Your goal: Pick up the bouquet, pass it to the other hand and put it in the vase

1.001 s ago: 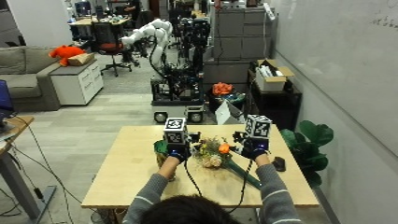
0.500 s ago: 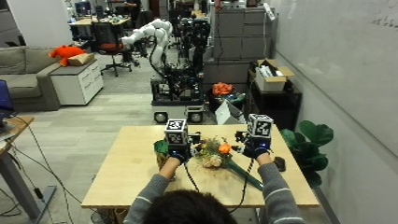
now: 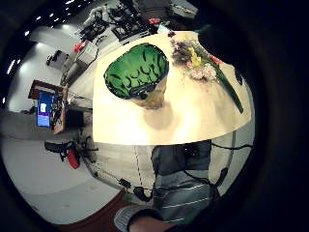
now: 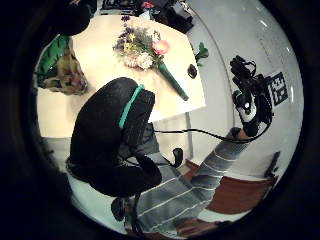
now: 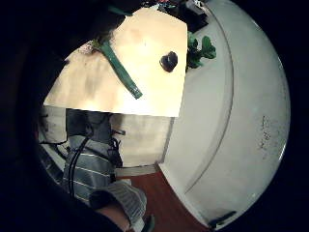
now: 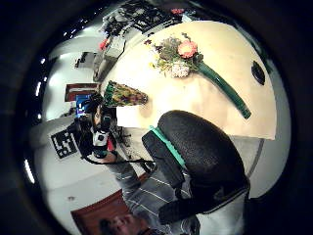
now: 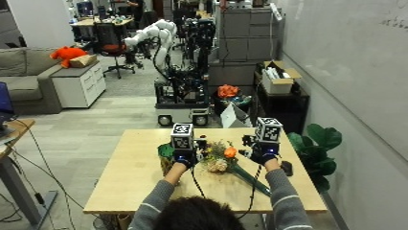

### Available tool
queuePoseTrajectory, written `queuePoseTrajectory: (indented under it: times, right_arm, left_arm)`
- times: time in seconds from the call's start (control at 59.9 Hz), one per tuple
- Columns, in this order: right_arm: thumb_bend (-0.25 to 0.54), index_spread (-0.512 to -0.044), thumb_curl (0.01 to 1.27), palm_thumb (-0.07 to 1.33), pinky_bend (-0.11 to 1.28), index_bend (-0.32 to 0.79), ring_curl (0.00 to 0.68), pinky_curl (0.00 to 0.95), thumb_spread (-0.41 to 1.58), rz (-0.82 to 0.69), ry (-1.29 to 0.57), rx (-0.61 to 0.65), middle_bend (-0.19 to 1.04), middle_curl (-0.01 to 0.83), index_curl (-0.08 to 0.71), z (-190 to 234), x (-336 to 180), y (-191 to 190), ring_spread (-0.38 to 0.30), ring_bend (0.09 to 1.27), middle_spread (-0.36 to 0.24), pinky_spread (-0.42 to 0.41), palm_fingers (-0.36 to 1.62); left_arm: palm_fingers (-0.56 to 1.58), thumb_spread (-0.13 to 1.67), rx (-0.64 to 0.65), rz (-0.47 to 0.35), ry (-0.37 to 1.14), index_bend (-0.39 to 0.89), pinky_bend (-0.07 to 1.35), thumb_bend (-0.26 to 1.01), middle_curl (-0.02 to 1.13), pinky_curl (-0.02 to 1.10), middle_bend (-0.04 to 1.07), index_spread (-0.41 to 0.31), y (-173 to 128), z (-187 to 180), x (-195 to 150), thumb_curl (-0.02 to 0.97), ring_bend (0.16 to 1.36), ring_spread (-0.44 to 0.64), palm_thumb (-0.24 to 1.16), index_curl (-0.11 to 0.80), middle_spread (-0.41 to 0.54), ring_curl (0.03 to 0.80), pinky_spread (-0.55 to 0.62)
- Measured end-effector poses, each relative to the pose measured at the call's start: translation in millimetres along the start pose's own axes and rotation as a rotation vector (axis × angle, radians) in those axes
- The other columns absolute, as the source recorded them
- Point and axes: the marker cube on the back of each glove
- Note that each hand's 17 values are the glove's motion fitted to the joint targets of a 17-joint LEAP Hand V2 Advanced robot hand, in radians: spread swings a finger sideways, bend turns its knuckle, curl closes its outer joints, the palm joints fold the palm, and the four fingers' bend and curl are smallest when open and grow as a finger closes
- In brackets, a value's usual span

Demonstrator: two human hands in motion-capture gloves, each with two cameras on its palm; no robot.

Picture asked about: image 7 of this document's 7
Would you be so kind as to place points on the person's left hand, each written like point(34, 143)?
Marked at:
point(185, 157)

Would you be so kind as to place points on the person's right hand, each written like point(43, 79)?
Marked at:
point(265, 152)

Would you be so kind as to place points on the white marker cube, left glove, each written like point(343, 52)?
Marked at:
point(183, 136)

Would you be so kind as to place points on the white marker cube, glove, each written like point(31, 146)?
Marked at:
point(183, 136)
point(269, 130)

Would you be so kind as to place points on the white marker cube, right glove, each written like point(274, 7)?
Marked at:
point(269, 130)

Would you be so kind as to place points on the flower bouquet in green wrap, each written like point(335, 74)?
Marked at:
point(221, 158)

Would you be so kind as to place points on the white paper bag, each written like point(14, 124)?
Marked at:
point(232, 118)

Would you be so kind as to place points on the brown woven basket with greenery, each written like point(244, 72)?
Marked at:
point(165, 156)

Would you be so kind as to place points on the small black object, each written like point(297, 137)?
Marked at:
point(288, 168)

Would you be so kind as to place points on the dark round bin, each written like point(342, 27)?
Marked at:
point(232, 103)

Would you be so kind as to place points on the black side shelf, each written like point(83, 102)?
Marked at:
point(285, 107)

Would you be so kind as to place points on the green leafy potted plant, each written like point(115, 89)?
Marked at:
point(317, 143)

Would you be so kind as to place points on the orange flower bunch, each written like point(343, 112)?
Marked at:
point(228, 91)

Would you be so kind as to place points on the open cardboard box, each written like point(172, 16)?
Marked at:
point(278, 81)

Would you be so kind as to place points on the black equipment rack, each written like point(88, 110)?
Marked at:
point(200, 44)

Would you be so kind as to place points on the grey filing cabinets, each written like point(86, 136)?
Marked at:
point(250, 35)

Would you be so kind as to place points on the white drawer cabinet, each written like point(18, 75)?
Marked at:
point(80, 84)

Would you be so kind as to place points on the black office chair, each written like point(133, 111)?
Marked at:
point(111, 44)

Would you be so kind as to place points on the brown paper parcel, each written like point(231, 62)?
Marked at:
point(83, 60)

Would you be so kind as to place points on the orange plush toy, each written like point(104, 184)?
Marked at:
point(67, 54)

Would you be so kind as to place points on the wooden desk with grey leg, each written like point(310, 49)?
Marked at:
point(19, 179)

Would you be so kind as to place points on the grey sofa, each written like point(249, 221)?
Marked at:
point(26, 80)

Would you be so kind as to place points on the cluttered wooden desk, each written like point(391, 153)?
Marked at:
point(91, 21)

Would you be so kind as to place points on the blue laptop screen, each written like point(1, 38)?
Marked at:
point(6, 99)

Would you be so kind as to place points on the wall whiteboard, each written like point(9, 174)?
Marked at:
point(353, 64)

